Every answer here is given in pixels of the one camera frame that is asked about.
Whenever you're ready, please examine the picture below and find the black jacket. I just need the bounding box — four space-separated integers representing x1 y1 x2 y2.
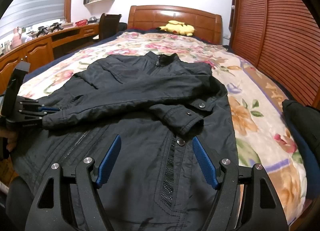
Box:
12 52 238 230

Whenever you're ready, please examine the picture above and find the folded dark clothes pile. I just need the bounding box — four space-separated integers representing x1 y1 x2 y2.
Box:
282 100 319 200

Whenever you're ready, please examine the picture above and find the person's left hand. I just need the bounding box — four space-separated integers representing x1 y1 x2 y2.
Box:
0 128 17 152

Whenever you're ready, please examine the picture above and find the wooden desk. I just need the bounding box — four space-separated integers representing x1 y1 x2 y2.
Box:
1 23 99 92

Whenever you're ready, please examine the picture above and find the floral blanket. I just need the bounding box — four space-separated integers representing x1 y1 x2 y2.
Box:
20 29 308 224

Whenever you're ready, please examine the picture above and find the red basket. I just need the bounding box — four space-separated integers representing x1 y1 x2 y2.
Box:
75 19 88 27

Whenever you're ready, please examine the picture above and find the dark wooden chair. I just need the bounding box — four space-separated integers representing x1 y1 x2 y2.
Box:
93 13 122 42

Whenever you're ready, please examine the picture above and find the window blind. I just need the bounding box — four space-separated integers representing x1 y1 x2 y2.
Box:
1 0 65 38

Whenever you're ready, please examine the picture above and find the yellow plush toy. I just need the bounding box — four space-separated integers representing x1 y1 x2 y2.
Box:
156 20 195 36

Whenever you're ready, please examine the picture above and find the wooden headboard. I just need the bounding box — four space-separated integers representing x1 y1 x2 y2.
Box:
127 5 222 45

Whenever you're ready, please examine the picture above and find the red louvered wardrobe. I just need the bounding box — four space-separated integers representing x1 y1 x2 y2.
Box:
231 0 319 108

